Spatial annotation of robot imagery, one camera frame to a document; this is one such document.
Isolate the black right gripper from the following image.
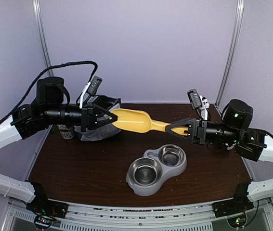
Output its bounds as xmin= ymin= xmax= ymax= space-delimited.
xmin=165 ymin=118 xmax=240 ymax=147

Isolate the purple pet food bag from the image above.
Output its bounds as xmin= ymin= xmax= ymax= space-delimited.
xmin=74 ymin=95 xmax=121 ymax=141

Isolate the yellow plastic scoop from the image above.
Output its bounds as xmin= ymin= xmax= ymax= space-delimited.
xmin=110 ymin=108 xmax=187 ymax=136

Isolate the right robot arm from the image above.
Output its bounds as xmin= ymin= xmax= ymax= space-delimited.
xmin=165 ymin=99 xmax=273 ymax=213

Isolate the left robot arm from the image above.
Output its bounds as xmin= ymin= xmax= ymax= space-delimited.
xmin=0 ymin=77 xmax=121 ymax=149

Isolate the steel bowl far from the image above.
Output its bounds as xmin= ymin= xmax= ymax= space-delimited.
xmin=158 ymin=144 xmax=185 ymax=167

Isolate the steel bowl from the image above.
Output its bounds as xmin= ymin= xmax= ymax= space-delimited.
xmin=158 ymin=144 xmax=185 ymax=167
xmin=128 ymin=157 xmax=162 ymax=186

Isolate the patterned mug orange inside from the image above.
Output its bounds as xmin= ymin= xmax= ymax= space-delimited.
xmin=57 ymin=125 xmax=75 ymax=140

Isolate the dark blue dotted bowl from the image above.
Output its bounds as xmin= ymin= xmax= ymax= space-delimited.
xmin=223 ymin=141 xmax=237 ymax=151

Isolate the steel bowl near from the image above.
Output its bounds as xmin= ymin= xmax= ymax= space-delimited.
xmin=128 ymin=157 xmax=162 ymax=186

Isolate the grey double bowl feeder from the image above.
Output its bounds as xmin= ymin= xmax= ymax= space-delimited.
xmin=126 ymin=145 xmax=187 ymax=196

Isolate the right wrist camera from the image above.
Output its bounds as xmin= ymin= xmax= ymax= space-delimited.
xmin=187 ymin=89 xmax=202 ymax=110

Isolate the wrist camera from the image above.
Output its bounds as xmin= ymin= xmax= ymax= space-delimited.
xmin=187 ymin=89 xmax=202 ymax=110
xmin=87 ymin=76 xmax=103 ymax=96

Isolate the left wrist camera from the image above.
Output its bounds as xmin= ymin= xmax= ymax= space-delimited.
xmin=87 ymin=76 xmax=103 ymax=96

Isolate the left black braided cable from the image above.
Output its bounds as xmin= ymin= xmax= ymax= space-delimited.
xmin=0 ymin=60 xmax=99 ymax=135

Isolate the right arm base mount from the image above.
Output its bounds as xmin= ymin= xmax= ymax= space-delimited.
xmin=212 ymin=199 xmax=254 ymax=230

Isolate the front aluminium rail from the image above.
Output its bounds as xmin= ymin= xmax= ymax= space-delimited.
xmin=1 ymin=199 xmax=273 ymax=231

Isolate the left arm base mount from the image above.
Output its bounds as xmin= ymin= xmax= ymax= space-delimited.
xmin=25 ymin=200 xmax=68 ymax=231

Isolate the right aluminium frame post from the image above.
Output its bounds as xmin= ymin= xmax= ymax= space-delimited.
xmin=215 ymin=0 xmax=245 ymax=109

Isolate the aluminium frame post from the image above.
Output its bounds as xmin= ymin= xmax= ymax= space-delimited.
xmin=32 ymin=0 xmax=52 ymax=67
xmin=215 ymin=0 xmax=245 ymax=109

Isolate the left aluminium frame post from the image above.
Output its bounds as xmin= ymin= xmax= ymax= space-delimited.
xmin=32 ymin=0 xmax=52 ymax=67

